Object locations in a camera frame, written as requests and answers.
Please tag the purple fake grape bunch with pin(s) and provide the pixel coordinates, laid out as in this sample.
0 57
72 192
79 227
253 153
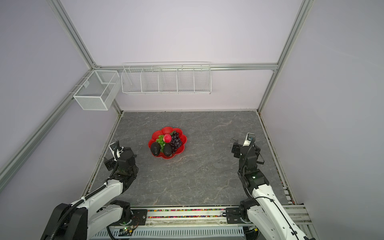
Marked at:
176 142

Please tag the green fake grape bunch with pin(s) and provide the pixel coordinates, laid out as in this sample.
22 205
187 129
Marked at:
161 142

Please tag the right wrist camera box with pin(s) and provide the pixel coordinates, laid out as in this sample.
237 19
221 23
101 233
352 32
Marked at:
250 140

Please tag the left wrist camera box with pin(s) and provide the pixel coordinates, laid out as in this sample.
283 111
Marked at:
116 149

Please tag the dark fake avocado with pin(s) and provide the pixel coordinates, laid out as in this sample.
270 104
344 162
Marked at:
155 148
167 150

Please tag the red fake fruit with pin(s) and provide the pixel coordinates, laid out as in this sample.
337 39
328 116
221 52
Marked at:
167 138

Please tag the white vented cable duct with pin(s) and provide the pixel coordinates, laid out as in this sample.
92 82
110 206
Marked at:
189 233

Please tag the long white wire rack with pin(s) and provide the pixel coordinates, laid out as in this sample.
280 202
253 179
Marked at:
167 78

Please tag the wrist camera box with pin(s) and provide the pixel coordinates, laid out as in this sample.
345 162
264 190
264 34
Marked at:
116 149
250 140

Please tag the small white mesh basket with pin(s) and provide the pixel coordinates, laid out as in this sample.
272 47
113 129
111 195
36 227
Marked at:
99 90

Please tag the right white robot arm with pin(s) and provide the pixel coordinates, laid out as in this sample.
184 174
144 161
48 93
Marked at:
262 208

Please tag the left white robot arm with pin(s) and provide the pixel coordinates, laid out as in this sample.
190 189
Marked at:
84 218

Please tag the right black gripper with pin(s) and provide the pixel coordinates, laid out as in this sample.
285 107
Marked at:
238 150

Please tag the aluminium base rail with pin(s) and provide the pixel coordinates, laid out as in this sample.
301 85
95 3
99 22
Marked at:
179 217

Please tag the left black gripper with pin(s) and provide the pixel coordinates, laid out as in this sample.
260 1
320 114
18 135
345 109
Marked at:
111 163

